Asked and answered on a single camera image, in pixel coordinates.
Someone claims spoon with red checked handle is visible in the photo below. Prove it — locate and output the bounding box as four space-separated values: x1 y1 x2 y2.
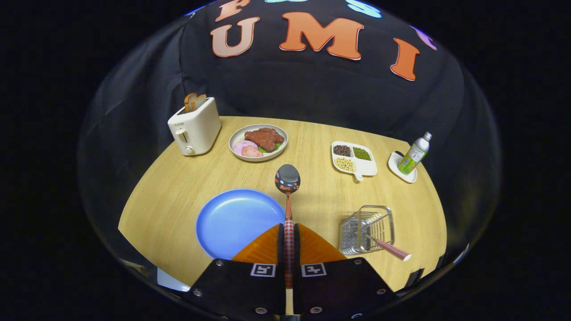
274 164 301 289

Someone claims white square coaster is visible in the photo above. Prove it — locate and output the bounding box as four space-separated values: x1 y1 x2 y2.
388 151 418 184

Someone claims blue round plate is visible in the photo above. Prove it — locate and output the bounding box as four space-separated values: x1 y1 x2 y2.
195 189 286 260

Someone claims green label metal bottle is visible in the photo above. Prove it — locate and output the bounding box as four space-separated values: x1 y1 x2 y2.
397 132 433 175

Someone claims brown meat piece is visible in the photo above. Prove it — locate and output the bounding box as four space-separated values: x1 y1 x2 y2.
244 128 285 152

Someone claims metal wire basket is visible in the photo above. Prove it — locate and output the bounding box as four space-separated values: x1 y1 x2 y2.
338 205 395 255

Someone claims grey round food plate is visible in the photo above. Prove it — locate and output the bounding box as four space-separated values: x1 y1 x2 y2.
228 123 289 162

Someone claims cream white toaster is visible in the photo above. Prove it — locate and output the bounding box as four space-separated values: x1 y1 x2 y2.
168 97 222 156

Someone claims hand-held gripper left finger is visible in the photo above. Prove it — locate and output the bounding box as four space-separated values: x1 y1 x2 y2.
184 223 287 321

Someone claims fork with red checked handle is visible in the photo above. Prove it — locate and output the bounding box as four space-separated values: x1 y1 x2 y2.
352 218 412 262

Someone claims white divided dish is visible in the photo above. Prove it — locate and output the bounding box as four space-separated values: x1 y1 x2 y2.
331 141 378 182

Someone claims black backdrop cloth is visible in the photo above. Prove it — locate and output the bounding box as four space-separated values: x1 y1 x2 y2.
78 0 502 286

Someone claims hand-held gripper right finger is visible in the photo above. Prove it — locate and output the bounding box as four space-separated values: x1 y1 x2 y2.
294 223 398 321

